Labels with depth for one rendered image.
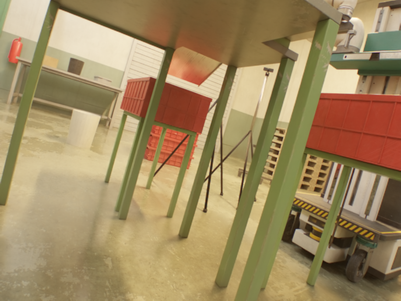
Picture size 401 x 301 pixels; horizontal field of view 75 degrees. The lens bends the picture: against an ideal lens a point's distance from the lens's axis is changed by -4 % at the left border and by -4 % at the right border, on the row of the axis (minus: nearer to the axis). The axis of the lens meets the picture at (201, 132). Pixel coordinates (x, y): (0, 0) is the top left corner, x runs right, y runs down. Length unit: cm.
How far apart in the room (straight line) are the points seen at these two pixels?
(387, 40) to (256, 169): 143
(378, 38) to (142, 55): 534
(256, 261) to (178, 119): 101
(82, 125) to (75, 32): 374
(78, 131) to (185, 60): 190
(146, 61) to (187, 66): 515
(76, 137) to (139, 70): 375
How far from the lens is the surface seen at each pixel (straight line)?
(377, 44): 220
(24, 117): 138
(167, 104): 152
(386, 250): 188
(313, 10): 75
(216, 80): 734
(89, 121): 313
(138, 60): 664
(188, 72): 160
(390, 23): 234
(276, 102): 106
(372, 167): 100
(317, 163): 541
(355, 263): 174
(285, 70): 109
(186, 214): 147
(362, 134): 101
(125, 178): 156
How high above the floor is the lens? 58
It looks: 1 degrees down
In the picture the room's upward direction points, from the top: 16 degrees clockwise
